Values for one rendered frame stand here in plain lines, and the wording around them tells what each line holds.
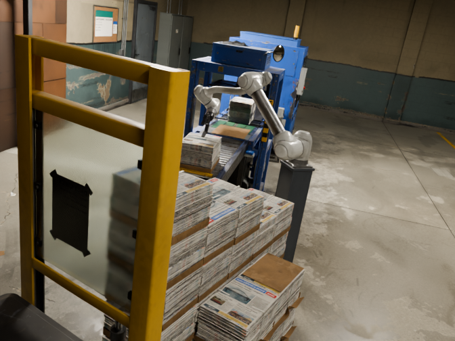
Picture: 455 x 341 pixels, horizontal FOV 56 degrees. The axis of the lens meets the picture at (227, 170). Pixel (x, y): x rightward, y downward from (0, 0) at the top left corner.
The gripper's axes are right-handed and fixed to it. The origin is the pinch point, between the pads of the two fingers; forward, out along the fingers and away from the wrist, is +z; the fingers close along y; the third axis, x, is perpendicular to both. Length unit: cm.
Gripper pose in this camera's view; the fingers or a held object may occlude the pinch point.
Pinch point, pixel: (203, 130)
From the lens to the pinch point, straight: 360.9
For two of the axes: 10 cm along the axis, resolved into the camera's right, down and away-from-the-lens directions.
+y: -0.3, 7.0, 7.2
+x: -9.7, -2.0, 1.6
